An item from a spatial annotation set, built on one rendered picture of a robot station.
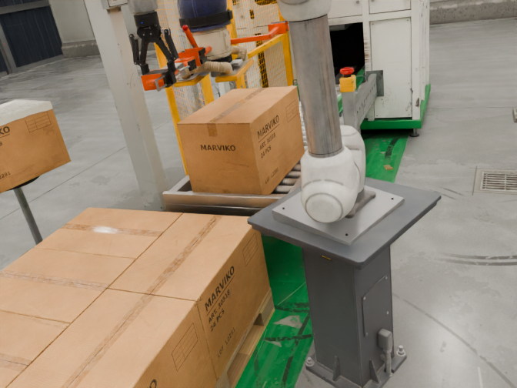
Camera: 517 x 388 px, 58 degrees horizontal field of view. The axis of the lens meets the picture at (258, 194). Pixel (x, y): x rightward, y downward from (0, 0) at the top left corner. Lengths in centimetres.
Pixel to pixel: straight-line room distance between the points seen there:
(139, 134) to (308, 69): 218
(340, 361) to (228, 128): 110
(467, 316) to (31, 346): 180
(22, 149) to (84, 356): 172
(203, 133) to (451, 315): 143
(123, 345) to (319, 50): 108
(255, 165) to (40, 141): 149
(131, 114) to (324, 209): 214
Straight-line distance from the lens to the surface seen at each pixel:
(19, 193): 334
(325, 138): 132
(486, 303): 249
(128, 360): 158
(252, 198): 219
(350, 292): 173
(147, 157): 334
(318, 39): 125
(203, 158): 231
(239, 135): 216
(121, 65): 320
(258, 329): 233
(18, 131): 310
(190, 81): 210
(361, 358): 193
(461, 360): 220
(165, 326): 165
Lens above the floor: 156
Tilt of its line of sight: 25 degrees down
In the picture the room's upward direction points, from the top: 10 degrees counter-clockwise
